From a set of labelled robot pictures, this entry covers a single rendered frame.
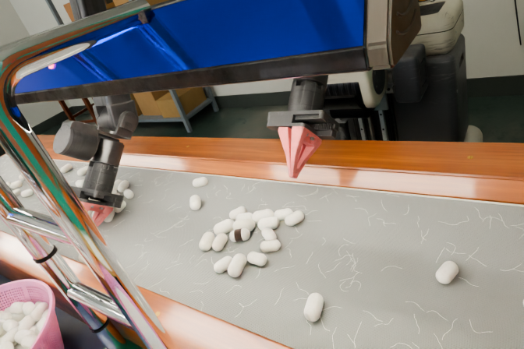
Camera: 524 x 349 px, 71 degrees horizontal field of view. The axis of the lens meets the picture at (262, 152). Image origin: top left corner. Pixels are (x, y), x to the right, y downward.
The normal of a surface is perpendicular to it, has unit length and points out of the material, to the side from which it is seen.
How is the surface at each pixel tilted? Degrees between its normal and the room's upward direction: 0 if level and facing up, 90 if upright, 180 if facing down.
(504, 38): 90
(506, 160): 0
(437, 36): 90
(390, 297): 0
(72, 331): 0
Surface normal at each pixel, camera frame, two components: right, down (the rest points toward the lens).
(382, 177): -0.57, -0.21
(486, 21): -0.51, 0.55
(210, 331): -0.29, -0.84
